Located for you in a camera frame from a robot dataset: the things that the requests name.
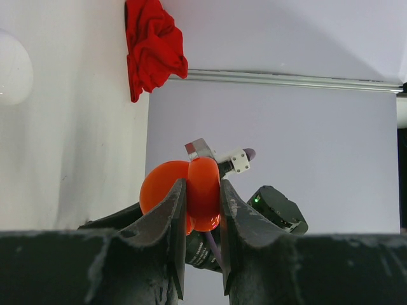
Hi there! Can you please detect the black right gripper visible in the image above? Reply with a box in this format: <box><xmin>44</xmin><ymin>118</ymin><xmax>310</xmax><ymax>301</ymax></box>
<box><xmin>78</xmin><ymin>179</ymin><xmax>186</xmax><ymax>304</ymax></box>

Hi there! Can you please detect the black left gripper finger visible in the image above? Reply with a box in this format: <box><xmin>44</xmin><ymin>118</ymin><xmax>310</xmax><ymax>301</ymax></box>
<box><xmin>220</xmin><ymin>180</ymin><xmax>299</xmax><ymax>304</ymax></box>

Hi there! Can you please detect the orange round earbud case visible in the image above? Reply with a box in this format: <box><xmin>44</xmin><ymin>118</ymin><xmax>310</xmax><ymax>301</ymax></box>
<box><xmin>139</xmin><ymin>157</ymin><xmax>220</xmax><ymax>235</ymax></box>

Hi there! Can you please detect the white round earbud case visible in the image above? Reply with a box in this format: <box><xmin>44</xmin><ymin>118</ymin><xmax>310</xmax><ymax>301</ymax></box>
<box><xmin>0</xmin><ymin>29</ymin><xmax>34</xmax><ymax>105</ymax></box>

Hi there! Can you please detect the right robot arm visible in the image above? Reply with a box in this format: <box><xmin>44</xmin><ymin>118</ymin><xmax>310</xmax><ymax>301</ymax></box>
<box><xmin>79</xmin><ymin>186</ymin><xmax>308</xmax><ymax>273</ymax></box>

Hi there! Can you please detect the red crumpled cloth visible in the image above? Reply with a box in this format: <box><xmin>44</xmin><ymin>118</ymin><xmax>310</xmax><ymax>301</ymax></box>
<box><xmin>124</xmin><ymin>0</ymin><xmax>188</xmax><ymax>103</ymax></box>

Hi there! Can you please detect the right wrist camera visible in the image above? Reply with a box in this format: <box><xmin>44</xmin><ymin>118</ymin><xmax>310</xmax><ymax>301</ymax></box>
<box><xmin>184</xmin><ymin>138</ymin><xmax>256</xmax><ymax>179</ymax></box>

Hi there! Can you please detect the right aluminium frame post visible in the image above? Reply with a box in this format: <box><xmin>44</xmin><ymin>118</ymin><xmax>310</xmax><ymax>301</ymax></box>
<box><xmin>185</xmin><ymin>70</ymin><xmax>406</xmax><ymax>94</ymax></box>

